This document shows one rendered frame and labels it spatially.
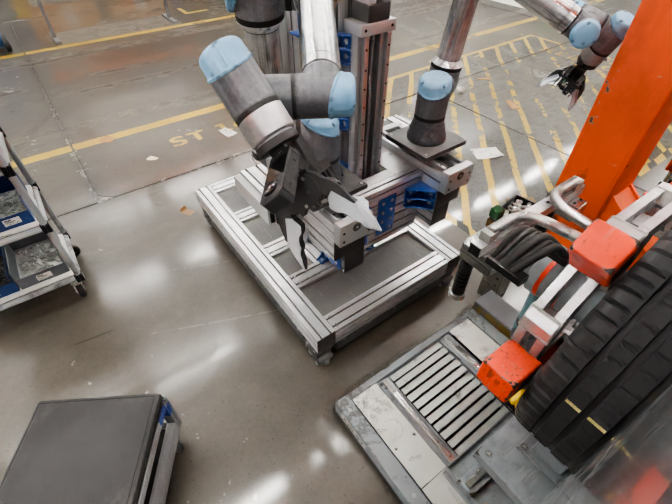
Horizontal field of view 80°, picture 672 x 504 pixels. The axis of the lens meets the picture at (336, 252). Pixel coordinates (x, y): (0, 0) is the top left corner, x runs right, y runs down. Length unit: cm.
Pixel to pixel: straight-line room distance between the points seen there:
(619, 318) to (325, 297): 124
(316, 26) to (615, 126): 89
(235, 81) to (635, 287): 69
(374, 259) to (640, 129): 113
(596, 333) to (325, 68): 63
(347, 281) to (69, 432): 114
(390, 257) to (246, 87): 146
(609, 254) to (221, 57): 67
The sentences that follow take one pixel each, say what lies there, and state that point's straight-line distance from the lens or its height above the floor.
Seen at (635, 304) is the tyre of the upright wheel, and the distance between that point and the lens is 80.
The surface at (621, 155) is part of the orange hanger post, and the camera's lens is 141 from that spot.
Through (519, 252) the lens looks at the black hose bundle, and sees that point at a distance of 91.
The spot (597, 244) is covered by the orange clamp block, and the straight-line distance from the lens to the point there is 79.
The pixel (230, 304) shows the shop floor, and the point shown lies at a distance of 209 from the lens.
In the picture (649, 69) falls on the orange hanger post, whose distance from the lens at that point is 134.
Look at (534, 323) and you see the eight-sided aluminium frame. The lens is 87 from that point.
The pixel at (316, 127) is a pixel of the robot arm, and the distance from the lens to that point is 122.
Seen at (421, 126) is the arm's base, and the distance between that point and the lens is 158.
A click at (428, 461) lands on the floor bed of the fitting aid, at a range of 163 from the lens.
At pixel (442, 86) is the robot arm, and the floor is 104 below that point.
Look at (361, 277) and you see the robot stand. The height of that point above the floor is 21.
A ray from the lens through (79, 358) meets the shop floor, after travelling 218.
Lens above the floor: 160
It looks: 45 degrees down
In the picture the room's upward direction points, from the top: straight up
